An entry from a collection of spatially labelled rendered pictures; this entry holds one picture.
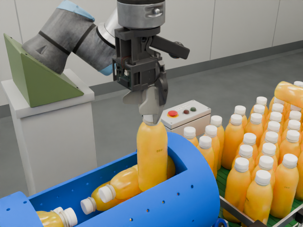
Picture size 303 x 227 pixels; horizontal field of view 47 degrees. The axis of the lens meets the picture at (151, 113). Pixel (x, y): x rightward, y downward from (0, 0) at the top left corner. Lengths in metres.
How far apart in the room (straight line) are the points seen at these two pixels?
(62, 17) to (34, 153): 0.57
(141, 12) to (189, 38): 3.74
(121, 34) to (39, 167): 1.02
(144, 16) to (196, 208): 0.45
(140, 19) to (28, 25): 2.92
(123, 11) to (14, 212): 0.43
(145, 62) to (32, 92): 0.77
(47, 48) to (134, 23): 0.84
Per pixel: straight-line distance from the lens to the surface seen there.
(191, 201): 0.82
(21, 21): 3.49
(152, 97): 0.71
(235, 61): 4.96
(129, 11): 0.63
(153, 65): 0.67
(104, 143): 3.12
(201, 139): 1.11
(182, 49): 0.74
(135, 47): 0.66
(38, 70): 1.35
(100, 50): 1.42
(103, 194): 0.88
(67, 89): 1.41
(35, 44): 1.45
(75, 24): 1.44
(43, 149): 1.52
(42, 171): 1.58
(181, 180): 0.81
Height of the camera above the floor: 1.71
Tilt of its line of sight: 29 degrees down
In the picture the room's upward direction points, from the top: straight up
